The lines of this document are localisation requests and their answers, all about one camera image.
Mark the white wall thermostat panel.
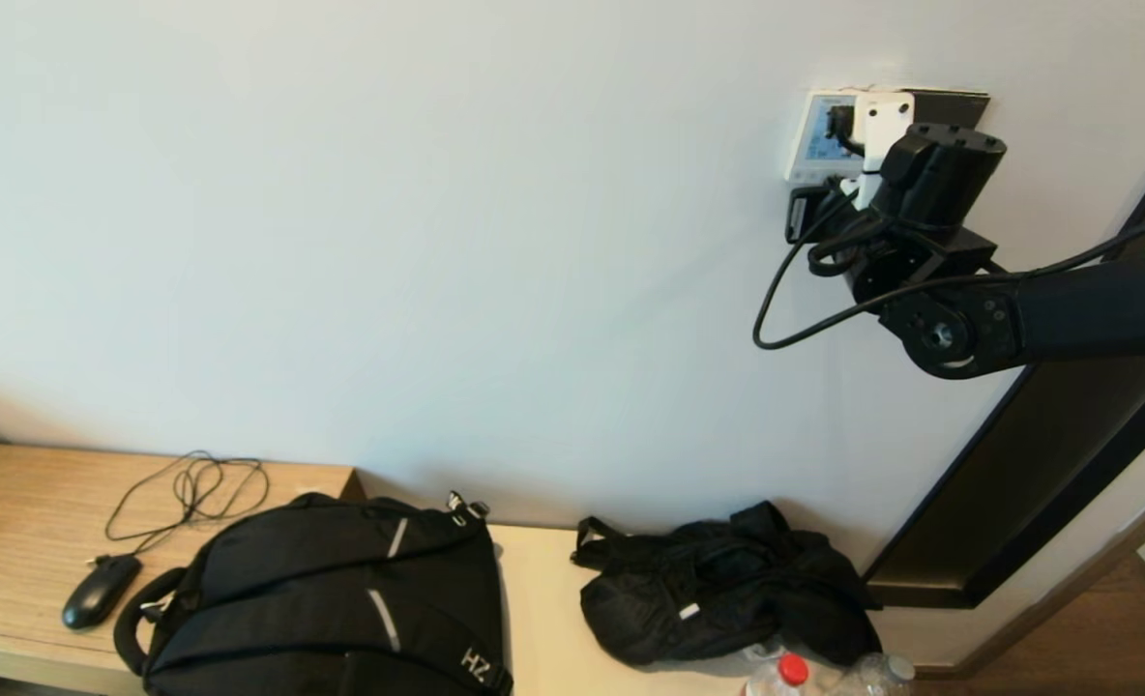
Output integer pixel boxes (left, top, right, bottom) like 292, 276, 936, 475
783, 90, 859, 187

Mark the crumpled black fabric bag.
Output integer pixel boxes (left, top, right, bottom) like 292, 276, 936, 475
571, 502, 883, 670

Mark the brown wooden floor trim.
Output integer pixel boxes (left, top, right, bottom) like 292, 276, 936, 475
916, 474, 1145, 678

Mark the red cap water bottle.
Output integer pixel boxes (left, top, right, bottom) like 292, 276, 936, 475
745, 654, 810, 696

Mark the white cap clear bottle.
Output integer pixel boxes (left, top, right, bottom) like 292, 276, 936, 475
832, 653, 917, 696

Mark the white low cabinet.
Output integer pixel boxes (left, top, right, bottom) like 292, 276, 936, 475
485, 527, 854, 696

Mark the black backpack with grey stripes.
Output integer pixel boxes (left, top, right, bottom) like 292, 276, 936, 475
113, 493, 514, 696

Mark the black computer mouse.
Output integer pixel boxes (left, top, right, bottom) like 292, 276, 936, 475
62, 556, 143, 632

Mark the wooden desk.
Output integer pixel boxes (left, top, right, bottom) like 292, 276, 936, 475
0, 443, 366, 696

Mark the dark wall switch plate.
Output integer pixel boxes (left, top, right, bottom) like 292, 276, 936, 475
911, 89, 991, 131

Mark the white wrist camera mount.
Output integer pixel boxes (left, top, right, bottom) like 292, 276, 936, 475
838, 90, 917, 204

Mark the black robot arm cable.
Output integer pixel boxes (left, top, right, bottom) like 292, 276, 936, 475
752, 103, 1145, 351

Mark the thin black mouse cable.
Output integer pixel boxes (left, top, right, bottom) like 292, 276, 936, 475
86, 452, 270, 571

